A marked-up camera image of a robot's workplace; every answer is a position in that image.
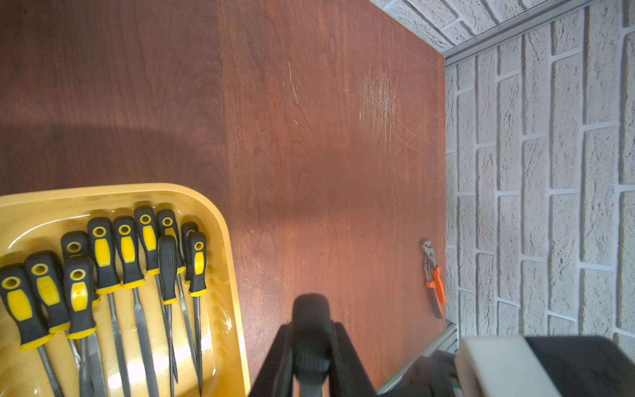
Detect black yellow file five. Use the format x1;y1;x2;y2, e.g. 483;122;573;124
87;217;131;396

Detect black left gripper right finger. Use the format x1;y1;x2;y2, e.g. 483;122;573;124
331;323;377;396

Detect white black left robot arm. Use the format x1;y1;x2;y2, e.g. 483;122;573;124
250;322;634;396

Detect black yellow file three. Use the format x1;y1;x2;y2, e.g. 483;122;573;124
64;255;107;396

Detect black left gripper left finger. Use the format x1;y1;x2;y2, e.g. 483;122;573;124
249;324;293;397

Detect black yellow file eight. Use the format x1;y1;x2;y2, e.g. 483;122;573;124
157;236;177;397

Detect black yellow file nine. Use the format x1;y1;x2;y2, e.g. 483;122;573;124
157;208;198;370

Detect black yellow file six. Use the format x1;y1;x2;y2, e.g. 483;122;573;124
112;216;160;396

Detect black yellow file four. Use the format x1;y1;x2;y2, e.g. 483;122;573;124
61;231;101;307

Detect black yellow file tool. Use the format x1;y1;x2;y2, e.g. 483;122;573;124
292;294;332;396

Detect orange handled pliers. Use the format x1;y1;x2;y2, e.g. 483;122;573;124
421;240;446;319

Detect black yellow file seven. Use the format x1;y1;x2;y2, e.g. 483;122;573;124
133;205;172;329

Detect black yellow file ten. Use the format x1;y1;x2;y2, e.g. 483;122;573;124
187;230;207;395

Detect black yellow file two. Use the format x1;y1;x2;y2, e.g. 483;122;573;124
23;250;83;371

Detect black yellow file one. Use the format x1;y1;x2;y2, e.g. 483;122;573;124
1;263;64;396

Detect yellow plastic tray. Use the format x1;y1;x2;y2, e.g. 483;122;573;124
1;184;250;396

